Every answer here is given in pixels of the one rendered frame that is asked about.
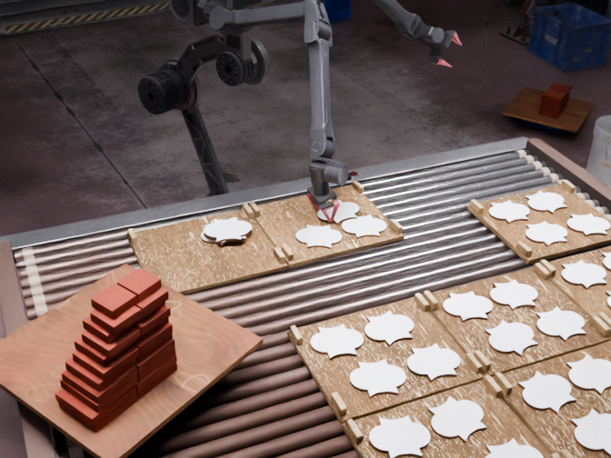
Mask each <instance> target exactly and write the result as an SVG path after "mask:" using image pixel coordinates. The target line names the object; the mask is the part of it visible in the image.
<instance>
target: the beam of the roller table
mask: <svg viewBox="0 0 611 458"><path fill-rule="evenodd" d="M527 140H528V139H527V138H526V137H524V136H523V137H518V138H514V139H509V140H504V141H499V142H494V143H490V144H481V145H476V146H471V147H467V148H461V149H456V150H452V151H447V152H443V153H437V154H429V155H424V156H418V157H414V158H409V159H405V160H400V161H394V162H390V163H385V164H376V165H371V166H367V167H362V168H357V169H352V170H348V173H350V172H357V173H358V175H356V176H352V180H349V181H346V183H345V184H344V185H349V184H352V181H354V180H356V181H357V182H358V183H362V182H366V181H371V180H375V179H380V178H385V177H389V176H394V175H399V174H407V173H413V172H417V171H422V170H426V169H431V168H436V167H440V166H445V165H450V164H458V163H463V162H467V161H472V160H476V159H481V158H486V157H490V156H495V155H500V154H508V153H513V152H514V151H517V150H526V142H527ZM344 185H340V184H332V183H329V186H330V188H335V187H339V186H344ZM311 186H312V184H311V178H310V177H309V178H305V179H300V180H295V181H290V182H285V183H281V184H272V185H267V186H262V187H257V188H253V189H247V190H243V191H238V192H233V193H229V194H220V195H215V196H210V197H205V198H200V199H195V200H191V201H186V202H181V203H176V204H168V205H162V206H157V207H153V208H148V209H144V210H138V211H133V212H129V213H124V214H115V215H110V216H106V217H101V218H96V219H91V220H86V221H82V222H76V223H71V224H63V225H58V226H53V227H48V228H44V229H39V230H34V231H29V232H24V233H20V234H10V235H6V236H1V237H0V242H4V241H10V244H11V248H12V252H13V257H14V261H15V254H14V251H19V250H22V249H23V248H26V247H32V248H33V247H37V246H42V245H47V244H55V243H60V242H64V241H69V240H74V239H78V238H83V237H87V236H92V235H97V234H105V233H110V232H114V231H119V230H124V229H128V228H133V227H138V226H143V225H148V224H156V223H161V222H165V221H170V220H175V219H179V218H184V217H188V216H193V215H198V214H206V213H211V212H215V211H220V210H225V209H229V208H234V207H238V206H243V204H250V203H255V204H256V203H261V202H265V201H270V200H275V199H280V198H285V197H289V196H294V195H299V194H307V190H306V189H307V188H309V187H311ZM15 264H16V262H15Z"/></svg>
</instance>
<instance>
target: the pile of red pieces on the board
mask: <svg viewBox="0 0 611 458"><path fill-rule="evenodd" d="M166 300H168V291H167V290H166V289H164V288H162V284H161V279H160V278H158V277H156V276H154V275H152V274H150V273H149V272H147V271H145V270H143V269H141V268H138V269H136V270H135V271H133V272H132V273H130V274H129V275H128V276H126V277H125V278H123V279H121V280H120V281H118V282H117V284H113V285H111V286H109V287H108V288H106V289H105V290H104V291H103V292H101V293H99V294H97V295H96V296H94V297H93V298H91V304H92V307H94V308H95V309H94V311H92V312H91V313H90V315H89V316H87V317H86V318H85V319H84V320H83V326H84V328H85V329H86V331H84V332H83V333H82V336H80V337H79V338H77V339H76V340H75V349H76V350H75V351H74V352H72V355H73V357H71V358H70V359H69V360H67V361H66V362H65V368H66V370H65V371H64V372H62V379H61V380H60V384H61V387H62V389H60V390H59V391H58V392H56V393H55V399H56V400H57V401H58V403H59V406H60V407H61V408H62V409H64V410H65V411H66V412H68V413H70V414H71V415H72V416H74V418H75V419H77V420H78V421H80V422H81V423H83V424H84V425H86V426H87V427H88V428H90V429H91V430H92V431H94V432H95V433H97V432H98V431H99V430H101V429H102V428H103V427H105V426H106V425H107V424H108V423H110V422H111V421H113V420H114V419H115V418H116V417H117V416H118V415H119V414H121V413H122V412H124V411H125V410H126V409H127V408H129V407H130V406H131V405H133V404H134V403H136V402H137V401H138V400H137V398H138V399H140V398H142V397H143V396H144V395H145V394H147V393H148V392H150V391H151V390H152V389H154V388H155V387H156V386H157V385H159V384H160V383H161V382H163V381H164V379H166V378H167V377H168V376H170V375H171V374H172V373H174V372H175V371H176V370H177V363H176V362H177V359H176V354H175V339H173V335H172V332H173V325H172V324H171V323H169V319H168V317H169V316H171V311H170V307H168V306H166V305H165V301H166Z"/></svg>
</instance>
